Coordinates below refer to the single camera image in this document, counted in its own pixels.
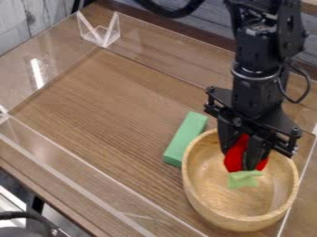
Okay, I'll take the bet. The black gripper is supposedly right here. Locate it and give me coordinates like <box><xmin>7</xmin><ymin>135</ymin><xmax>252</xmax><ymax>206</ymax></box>
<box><xmin>205</xmin><ymin>86</ymin><xmax>304</xmax><ymax>171</ymax></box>

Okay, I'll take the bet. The red plush fruit green leaf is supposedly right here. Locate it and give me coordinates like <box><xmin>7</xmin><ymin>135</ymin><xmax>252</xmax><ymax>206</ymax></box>
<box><xmin>224</xmin><ymin>134</ymin><xmax>263</xmax><ymax>190</ymax></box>

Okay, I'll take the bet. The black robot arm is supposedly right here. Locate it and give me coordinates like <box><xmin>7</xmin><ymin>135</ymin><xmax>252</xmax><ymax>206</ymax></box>
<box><xmin>205</xmin><ymin>0</ymin><xmax>308</xmax><ymax>172</ymax></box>

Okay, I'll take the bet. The green rectangular block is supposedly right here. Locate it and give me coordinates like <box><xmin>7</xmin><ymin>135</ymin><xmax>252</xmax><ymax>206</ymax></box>
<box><xmin>162</xmin><ymin>112</ymin><xmax>209</xmax><ymax>168</ymax></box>

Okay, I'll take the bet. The wooden bowl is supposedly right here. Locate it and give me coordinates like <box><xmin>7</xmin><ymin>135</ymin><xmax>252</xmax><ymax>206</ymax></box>
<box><xmin>183</xmin><ymin>130</ymin><xmax>300</xmax><ymax>232</ymax></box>

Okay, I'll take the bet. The black table leg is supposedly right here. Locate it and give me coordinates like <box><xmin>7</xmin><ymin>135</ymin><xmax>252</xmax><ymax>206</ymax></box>
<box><xmin>31</xmin><ymin>196</ymin><xmax>45</xmax><ymax>214</ymax></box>

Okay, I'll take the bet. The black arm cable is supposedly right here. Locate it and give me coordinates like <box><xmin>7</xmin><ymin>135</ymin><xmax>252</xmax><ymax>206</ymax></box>
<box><xmin>134</xmin><ymin>0</ymin><xmax>209</xmax><ymax>19</ymax></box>

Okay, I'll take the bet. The clear acrylic tray wall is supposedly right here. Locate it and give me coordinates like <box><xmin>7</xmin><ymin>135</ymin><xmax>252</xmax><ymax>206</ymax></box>
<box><xmin>0</xmin><ymin>111</ymin><xmax>208</xmax><ymax>237</ymax></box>

